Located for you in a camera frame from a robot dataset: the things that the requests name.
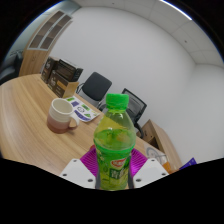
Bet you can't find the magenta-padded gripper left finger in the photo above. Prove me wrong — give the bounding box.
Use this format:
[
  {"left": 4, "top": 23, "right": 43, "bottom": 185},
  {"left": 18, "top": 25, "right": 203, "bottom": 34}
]
[{"left": 59, "top": 145, "right": 102, "bottom": 190}]

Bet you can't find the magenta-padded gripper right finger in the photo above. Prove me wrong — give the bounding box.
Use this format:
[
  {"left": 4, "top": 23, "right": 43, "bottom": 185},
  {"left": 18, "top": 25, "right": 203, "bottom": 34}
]
[{"left": 127, "top": 147, "right": 170, "bottom": 190}]

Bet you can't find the green drink bottle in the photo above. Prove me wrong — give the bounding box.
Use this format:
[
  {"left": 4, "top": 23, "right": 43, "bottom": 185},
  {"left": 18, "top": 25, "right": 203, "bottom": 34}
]
[{"left": 93, "top": 92, "right": 137, "bottom": 191}]

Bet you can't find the low wooden cabinet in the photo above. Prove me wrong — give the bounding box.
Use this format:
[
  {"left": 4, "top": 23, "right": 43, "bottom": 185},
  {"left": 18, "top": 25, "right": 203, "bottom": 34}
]
[{"left": 136, "top": 119, "right": 183, "bottom": 174}]

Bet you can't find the purple box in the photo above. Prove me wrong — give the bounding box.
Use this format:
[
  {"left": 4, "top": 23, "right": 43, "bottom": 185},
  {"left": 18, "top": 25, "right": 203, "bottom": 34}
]
[{"left": 179, "top": 157, "right": 198, "bottom": 171}]

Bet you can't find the white and brown mug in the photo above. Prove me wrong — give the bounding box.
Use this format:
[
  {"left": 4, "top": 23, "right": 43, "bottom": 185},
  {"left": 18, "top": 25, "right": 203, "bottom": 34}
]
[{"left": 46, "top": 97, "right": 80, "bottom": 135}]

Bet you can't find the printed paper sheet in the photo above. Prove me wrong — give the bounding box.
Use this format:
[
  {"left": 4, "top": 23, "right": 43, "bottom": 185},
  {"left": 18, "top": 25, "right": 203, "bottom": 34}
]
[{"left": 64, "top": 95, "right": 101, "bottom": 123}]

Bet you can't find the black mesh office chair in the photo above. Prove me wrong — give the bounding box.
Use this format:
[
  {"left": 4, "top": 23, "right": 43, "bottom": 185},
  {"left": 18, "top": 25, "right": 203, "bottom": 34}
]
[{"left": 98, "top": 87, "right": 148, "bottom": 140}]

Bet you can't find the dark cardboard box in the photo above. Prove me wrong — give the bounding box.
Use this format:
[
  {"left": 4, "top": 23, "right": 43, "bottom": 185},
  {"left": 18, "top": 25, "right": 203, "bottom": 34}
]
[
  {"left": 54, "top": 58, "right": 84, "bottom": 83},
  {"left": 47, "top": 70, "right": 80, "bottom": 99},
  {"left": 40, "top": 56, "right": 60, "bottom": 84}
]

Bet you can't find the wooden shelf cabinet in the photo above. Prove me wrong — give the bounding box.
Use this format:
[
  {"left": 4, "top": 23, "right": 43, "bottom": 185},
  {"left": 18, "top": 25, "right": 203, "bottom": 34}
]
[{"left": 18, "top": 9, "right": 74, "bottom": 78}]

